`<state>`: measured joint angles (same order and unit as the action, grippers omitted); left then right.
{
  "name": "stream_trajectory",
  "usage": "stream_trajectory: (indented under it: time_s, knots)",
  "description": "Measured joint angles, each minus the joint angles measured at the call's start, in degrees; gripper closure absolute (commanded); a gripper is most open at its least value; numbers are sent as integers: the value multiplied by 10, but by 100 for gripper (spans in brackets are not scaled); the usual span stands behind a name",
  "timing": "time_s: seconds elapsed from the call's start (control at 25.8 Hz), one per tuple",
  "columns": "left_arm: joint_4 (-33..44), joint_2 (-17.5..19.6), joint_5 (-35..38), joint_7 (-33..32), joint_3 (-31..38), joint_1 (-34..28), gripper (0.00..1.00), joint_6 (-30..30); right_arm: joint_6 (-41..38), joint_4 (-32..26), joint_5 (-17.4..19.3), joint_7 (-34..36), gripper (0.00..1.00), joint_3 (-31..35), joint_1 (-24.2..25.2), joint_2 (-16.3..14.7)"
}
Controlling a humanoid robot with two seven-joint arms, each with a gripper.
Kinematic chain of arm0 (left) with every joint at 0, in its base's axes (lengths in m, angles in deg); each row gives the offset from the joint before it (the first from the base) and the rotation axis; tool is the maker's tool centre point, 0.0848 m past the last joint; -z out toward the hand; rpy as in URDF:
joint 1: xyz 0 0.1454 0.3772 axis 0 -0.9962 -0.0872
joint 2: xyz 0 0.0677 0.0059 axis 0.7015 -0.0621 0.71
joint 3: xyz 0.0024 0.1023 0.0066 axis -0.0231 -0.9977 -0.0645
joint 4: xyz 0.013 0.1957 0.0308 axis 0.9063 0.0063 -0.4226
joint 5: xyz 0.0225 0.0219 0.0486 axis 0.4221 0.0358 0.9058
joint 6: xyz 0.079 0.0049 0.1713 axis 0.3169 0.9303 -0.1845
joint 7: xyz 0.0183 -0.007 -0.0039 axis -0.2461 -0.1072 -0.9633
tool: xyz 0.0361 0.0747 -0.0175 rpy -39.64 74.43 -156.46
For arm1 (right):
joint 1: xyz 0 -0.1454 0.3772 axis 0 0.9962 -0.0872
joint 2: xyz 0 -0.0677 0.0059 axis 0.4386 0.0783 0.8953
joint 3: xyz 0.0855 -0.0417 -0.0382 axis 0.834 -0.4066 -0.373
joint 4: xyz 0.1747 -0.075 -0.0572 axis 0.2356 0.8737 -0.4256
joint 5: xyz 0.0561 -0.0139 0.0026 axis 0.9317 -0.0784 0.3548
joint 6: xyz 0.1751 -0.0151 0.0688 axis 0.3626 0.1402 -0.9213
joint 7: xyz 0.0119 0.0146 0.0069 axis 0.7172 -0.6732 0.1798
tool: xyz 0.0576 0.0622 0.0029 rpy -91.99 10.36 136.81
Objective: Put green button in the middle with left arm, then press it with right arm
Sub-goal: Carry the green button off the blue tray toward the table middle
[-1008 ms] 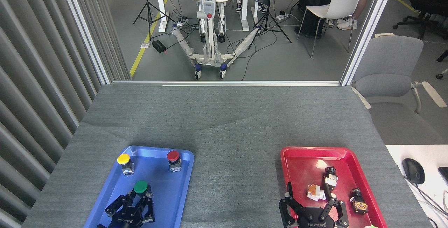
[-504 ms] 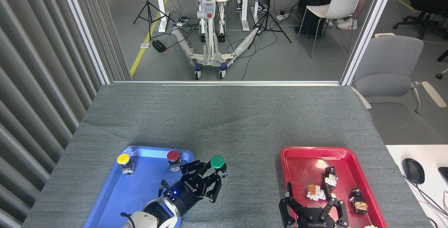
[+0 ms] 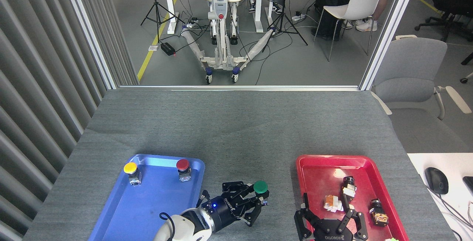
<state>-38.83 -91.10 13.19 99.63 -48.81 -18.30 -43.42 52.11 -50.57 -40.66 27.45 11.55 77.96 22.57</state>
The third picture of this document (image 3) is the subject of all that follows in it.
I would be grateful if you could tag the black flat device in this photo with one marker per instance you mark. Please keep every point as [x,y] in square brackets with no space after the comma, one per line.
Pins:
[469,185]

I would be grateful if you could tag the black power box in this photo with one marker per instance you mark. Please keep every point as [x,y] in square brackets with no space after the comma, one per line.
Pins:
[167,48]

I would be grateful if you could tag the black chair base leg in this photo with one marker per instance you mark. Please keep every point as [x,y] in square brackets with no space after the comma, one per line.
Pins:
[467,59]

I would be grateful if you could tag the red plastic tray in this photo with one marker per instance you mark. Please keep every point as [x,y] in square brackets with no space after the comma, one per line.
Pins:
[321,178]

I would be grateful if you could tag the green push button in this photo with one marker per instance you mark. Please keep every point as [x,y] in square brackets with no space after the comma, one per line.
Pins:
[260,186]

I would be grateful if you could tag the orange and white switch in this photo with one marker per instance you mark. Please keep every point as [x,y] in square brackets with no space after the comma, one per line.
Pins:
[330,203]

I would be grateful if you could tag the grey felt table cover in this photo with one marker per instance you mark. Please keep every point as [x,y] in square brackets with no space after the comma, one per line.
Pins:
[240,130]

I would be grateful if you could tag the white side table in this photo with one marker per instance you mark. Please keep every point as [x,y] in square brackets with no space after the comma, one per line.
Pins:
[417,161]

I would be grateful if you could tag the white power strip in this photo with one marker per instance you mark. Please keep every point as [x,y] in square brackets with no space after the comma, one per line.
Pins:
[192,21]
[298,16]

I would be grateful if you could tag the black and orange switch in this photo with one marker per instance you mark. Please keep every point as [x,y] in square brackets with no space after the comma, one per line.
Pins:
[378,213]

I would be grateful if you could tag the silver frame post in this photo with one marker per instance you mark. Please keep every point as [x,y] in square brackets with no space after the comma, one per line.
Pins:
[388,34]
[88,34]

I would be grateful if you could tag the silver frame rail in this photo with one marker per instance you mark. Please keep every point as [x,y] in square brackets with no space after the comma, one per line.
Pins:
[240,87]

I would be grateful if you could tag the yellow push button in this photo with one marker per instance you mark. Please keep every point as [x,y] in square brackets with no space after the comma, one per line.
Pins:
[130,167]

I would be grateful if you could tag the grey ribbed partition panel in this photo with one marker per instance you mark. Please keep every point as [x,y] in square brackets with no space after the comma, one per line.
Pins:
[37,67]

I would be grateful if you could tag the blue plastic tray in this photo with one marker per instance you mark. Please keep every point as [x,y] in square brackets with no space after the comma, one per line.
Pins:
[147,204]

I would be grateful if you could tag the grey office chair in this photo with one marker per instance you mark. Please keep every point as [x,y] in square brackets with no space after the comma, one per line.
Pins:
[414,67]

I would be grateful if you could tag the red push button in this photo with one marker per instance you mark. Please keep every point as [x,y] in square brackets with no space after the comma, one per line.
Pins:
[182,164]

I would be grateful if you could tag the black office chair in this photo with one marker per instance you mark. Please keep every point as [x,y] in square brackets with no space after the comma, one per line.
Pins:
[449,2]

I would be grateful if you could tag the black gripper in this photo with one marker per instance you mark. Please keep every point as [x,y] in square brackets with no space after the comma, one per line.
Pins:
[332,231]
[225,211]

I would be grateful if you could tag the black computer mouse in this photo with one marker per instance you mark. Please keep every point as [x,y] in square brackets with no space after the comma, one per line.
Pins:
[436,180]

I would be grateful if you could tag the white plastic chair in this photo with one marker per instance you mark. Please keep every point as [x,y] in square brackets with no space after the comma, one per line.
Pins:
[360,6]

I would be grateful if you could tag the black and white switch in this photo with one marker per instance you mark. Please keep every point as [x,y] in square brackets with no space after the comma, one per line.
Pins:
[348,190]

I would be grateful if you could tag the black tripod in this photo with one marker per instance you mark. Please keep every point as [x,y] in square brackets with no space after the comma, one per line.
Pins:
[158,12]
[283,15]

